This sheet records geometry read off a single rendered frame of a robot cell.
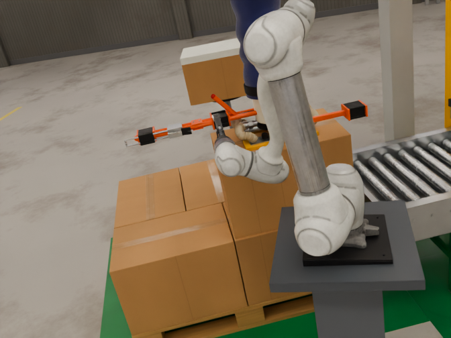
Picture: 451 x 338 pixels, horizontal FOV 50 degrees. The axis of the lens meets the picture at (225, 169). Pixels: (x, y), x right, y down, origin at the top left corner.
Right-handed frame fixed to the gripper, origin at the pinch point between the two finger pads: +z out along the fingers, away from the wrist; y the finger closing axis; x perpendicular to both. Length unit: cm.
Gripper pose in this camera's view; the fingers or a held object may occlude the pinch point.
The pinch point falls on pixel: (218, 130)
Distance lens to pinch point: 215.3
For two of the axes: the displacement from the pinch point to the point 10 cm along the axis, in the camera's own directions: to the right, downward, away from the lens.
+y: 1.8, 8.9, 4.3
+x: 9.7, -2.2, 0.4
